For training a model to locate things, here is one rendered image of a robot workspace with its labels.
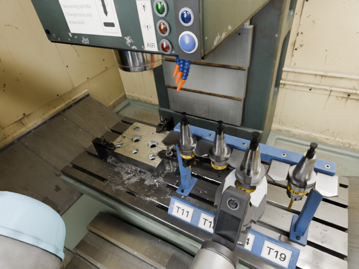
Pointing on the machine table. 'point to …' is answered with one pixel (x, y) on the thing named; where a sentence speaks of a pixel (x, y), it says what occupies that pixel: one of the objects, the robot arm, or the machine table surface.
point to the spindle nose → (137, 61)
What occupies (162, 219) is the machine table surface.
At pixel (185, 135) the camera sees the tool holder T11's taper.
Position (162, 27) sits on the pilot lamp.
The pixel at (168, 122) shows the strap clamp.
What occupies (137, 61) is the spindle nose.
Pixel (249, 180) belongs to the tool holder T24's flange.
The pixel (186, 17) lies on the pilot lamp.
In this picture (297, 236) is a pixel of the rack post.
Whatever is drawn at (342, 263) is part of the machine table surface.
